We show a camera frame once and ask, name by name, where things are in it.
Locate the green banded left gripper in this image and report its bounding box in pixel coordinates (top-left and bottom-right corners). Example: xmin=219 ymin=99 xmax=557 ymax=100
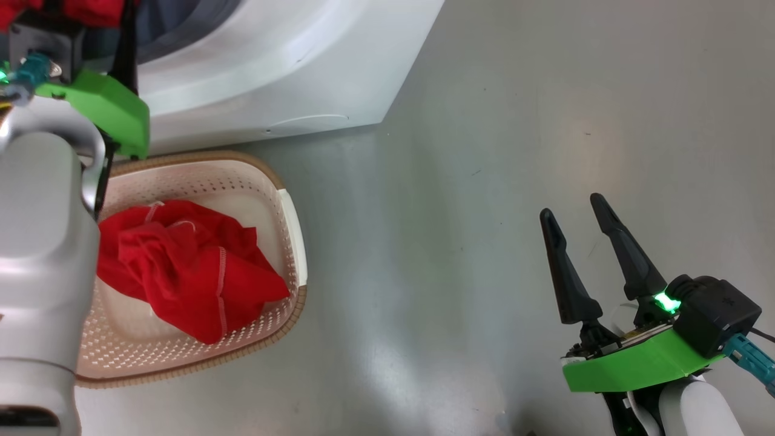
xmin=36 ymin=0 xmax=150 ymax=217

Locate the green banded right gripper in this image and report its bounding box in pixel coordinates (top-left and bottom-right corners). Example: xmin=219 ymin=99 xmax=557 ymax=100
xmin=539 ymin=193 xmax=724 ymax=393

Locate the red cloth garment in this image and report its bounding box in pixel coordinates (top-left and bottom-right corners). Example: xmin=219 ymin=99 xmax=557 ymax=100
xmin=97 ymin=200 xmax=291 ymax=345

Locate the white front-load washing machine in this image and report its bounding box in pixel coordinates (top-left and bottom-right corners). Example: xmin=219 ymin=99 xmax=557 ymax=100
xmin=79 ymin=0 xmax=446 ymax=157

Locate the cream laundry basket brown rim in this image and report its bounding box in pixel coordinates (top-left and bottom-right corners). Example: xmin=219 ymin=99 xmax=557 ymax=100
xmin=76 ymin=150 xmax=308 ymax=388

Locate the round drain filter cover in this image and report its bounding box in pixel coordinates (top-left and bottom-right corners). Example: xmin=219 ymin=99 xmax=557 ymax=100
xmin=266 ymin=114 xmax=351 ymax=135

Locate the teal left camera cable connector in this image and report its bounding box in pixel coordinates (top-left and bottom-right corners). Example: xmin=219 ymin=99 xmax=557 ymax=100
xmin=0 ymin=51 xmax=61 ymax=104

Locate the teal camera cable connector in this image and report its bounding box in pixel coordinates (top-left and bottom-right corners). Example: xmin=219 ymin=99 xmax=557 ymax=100
xmin=0 ymin=51 xmax=61 ymax=104
xmin=724 ymin=333 xmax=775 ymax=397

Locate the teal right camera cable connector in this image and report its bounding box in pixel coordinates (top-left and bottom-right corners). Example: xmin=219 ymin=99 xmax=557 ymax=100
xmin=724 ymin=333 xmax=775 ymax=397

